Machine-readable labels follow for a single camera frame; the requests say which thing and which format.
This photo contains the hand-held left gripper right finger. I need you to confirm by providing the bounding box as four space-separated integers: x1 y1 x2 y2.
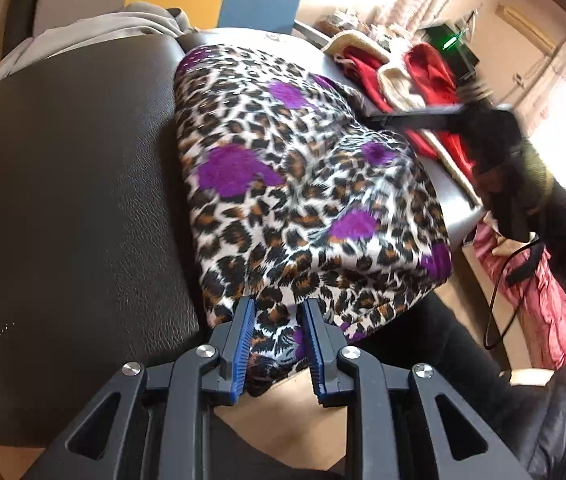
302 299 531 480

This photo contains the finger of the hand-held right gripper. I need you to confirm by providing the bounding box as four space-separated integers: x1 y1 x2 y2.
363 104 466 132

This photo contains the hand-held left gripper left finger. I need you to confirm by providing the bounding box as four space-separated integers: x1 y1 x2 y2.
28 296 256 480

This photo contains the leopard print garment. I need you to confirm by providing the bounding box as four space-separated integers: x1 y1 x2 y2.
173 44 453 396

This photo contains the cream sweater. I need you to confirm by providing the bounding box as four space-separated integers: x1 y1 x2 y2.
320 30 484 206

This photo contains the red sweater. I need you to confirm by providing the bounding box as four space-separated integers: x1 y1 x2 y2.
333 42 479 181

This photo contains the floral curtain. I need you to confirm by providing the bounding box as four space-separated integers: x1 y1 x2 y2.
528 32 566 131
388 0 464 46

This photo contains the air conditioner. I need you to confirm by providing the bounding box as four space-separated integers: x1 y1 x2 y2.
496 4 561 56

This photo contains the cluster of jars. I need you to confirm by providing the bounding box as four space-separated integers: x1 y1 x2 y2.
315 6 389 31

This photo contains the person's black clothing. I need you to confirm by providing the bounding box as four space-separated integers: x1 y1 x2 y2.
353 287 566 480

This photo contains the pink clothing pile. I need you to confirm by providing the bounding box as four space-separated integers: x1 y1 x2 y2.
473 210 566 373

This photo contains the grey garment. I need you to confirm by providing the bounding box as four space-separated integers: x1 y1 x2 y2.
0 1 199 96

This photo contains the black cable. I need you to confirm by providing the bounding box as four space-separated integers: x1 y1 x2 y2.
483 237 546 351

